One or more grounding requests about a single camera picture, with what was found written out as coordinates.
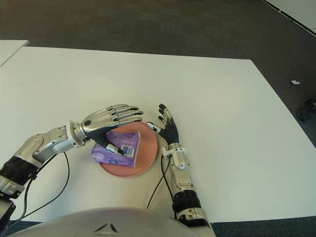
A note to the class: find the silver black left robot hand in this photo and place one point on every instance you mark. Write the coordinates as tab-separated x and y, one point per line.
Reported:
103	118

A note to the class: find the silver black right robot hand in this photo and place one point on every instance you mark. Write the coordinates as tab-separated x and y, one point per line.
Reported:
171	132

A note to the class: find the purple tissue paper pack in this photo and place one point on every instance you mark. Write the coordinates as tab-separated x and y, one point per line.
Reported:
116	160

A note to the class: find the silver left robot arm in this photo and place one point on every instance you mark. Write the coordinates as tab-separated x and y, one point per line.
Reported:
47	143

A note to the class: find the pink round plate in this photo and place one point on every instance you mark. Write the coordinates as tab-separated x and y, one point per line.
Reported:
148	148

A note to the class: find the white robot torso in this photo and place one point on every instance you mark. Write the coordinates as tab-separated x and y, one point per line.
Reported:
98	222

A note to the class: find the small white floor scrap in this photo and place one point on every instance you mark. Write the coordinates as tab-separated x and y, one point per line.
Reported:
295	82

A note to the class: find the dark shoe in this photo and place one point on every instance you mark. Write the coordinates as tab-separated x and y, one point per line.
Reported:
307	109

